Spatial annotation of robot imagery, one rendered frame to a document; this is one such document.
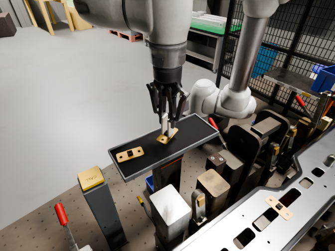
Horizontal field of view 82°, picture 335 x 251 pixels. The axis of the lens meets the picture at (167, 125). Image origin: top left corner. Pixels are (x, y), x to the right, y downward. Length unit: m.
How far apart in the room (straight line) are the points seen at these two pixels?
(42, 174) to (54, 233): 1.32
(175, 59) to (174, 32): 0.06
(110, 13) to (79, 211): 0.90
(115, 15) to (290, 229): 0.76
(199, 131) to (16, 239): 0.92
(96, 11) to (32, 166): 2.16
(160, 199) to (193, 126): 0.30
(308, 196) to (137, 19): 0.78
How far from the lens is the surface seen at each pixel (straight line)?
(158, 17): 0.43
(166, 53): 0.46
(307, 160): 1.01
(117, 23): 0.50
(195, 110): 1.25
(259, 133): 0.73
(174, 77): 0.49
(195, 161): 1.22
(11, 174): 2.56
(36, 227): 1.17
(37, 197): 2.21
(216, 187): 0.67
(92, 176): 0.61
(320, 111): 1.08
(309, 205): 0.86
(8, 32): 7.75
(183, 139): 0.68
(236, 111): 1.18
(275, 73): 1.63
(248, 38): 1.00
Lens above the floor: 1.63
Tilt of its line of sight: 40 degrees down
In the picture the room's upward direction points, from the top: straight up
